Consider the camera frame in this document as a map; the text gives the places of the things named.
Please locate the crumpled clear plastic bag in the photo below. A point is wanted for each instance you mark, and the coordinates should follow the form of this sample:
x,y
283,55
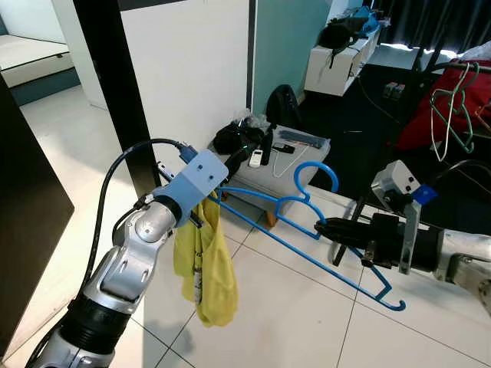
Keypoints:
x,y
245,119

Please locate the red cloth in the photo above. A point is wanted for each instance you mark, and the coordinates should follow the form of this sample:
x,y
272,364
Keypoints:
x,y
445,107

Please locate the black door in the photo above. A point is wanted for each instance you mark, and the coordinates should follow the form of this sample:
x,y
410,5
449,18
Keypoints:
x,y
31,215

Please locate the dark striped curtain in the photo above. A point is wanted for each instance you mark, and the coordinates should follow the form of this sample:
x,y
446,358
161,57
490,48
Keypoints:
x,y
430,19

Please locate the black rounded bag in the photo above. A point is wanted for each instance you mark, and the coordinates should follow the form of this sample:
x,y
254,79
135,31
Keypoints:
x,y
284,103

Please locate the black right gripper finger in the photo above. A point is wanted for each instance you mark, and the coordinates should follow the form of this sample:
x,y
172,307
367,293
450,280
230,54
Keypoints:
x,y
345,223
341,238

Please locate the white shelf unit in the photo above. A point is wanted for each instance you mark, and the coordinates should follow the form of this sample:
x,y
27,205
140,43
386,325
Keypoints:
x,y
337,69

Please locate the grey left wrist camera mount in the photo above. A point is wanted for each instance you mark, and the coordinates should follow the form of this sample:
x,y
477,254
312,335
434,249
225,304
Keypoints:
x,y
199,180

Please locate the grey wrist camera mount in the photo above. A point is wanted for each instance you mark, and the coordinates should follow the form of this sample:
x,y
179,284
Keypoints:
x,y
199,180
395,184

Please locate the grey ottoman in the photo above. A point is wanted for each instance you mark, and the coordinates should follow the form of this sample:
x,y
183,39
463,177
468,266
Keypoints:
x,y
299,169

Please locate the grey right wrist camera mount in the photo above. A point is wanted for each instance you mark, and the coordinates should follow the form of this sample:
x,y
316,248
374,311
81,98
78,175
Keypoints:
x,y
395,184

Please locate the green hanger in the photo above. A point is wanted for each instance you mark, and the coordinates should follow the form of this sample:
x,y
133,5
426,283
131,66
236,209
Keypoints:
x,y
466,126

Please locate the black door frame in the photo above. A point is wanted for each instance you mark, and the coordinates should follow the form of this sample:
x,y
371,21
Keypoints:
x,y
115,92

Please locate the small grey box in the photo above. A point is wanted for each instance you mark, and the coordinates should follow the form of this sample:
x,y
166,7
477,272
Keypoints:
x,y
389,90
400,90

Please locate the white remote control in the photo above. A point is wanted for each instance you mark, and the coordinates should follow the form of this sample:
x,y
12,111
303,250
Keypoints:
x,y
256,159

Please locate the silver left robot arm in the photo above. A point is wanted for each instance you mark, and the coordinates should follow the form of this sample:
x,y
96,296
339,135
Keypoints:
x,y
123,268

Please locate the yellow mesh shirt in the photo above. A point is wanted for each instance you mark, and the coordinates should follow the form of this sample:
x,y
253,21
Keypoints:
x,y
207,268

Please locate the light blue bag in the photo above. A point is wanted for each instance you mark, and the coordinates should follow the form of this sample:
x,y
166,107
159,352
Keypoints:
x,y
367,19

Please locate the black shoulder bag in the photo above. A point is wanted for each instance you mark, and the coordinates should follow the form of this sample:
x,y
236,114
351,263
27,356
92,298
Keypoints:
x,y
337,34

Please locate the black remote control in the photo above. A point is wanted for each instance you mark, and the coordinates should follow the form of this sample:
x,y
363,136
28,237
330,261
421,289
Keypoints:
x,y
284,147

